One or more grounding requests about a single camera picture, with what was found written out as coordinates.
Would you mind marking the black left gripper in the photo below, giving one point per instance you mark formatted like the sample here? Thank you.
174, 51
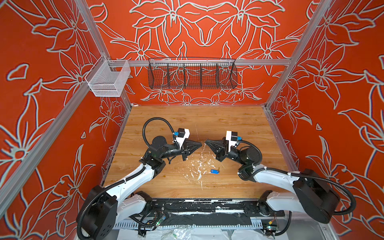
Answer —
185, 150

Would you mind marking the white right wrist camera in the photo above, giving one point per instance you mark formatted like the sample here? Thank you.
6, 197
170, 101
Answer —
232, 138

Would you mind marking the aluminium horizontal back rail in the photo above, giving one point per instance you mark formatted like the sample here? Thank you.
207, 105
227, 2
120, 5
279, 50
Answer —
237, 62

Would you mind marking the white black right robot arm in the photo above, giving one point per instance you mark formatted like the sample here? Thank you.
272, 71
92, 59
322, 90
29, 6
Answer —
305, 192

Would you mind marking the blue key tag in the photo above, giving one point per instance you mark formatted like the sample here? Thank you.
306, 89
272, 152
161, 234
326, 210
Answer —
215, 171

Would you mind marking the aluminium frame corner post right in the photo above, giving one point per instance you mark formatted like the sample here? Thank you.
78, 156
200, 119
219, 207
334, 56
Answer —
309, 31

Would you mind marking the clear acrylic basket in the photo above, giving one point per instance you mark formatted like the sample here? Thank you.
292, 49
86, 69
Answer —
108, 78

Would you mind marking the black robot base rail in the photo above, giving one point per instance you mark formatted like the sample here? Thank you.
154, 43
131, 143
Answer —
221, 214

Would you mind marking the black wire mesh basket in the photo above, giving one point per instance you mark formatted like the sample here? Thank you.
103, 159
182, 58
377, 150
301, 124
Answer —
192, 76

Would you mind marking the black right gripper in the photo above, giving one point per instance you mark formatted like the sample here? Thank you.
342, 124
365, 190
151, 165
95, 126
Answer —
221, 149

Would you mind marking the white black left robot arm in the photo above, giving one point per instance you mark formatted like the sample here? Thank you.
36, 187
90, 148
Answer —
108, 205

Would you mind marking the aluminium frame corner post left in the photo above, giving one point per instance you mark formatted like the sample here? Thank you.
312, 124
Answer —
98, 40

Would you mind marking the aluminium frame corner post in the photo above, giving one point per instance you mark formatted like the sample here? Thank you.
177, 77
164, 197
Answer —
309, 31
98, 40

